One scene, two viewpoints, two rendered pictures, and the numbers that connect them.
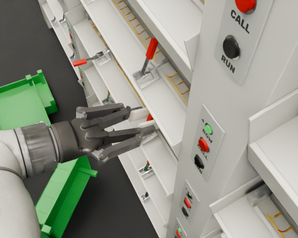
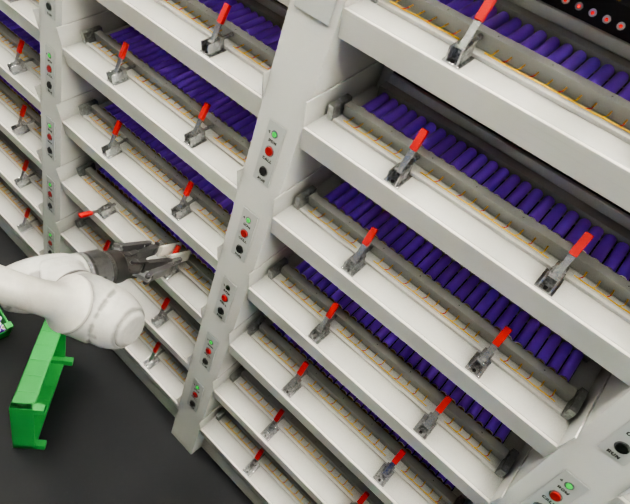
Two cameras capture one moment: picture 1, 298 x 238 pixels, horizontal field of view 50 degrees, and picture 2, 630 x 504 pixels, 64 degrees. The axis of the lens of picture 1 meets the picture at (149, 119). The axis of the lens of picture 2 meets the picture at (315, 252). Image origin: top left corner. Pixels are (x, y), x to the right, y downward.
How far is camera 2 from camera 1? 68 cm
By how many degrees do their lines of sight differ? 32
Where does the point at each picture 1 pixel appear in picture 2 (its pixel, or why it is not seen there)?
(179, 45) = (227, 177)
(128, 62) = (161, 202)
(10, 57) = not seen: outside the picture
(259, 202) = (275, 277)
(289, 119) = (288, 206)
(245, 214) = (268, 284)
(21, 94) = not seen: outside the picture
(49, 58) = not seen: outside the picture
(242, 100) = (268, 195)
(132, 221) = (129, 404)
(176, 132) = (213, 246)
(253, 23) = (272, 160)
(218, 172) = (254, 248)
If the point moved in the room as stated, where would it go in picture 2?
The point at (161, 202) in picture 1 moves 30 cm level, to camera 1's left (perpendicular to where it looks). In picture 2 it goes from (179, 345) to (54, 361)
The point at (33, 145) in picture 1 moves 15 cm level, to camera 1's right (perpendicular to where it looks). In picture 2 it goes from (98, 262) to (172, 259)
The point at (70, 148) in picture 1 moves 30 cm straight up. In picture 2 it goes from (123, 269) to (137, 149)
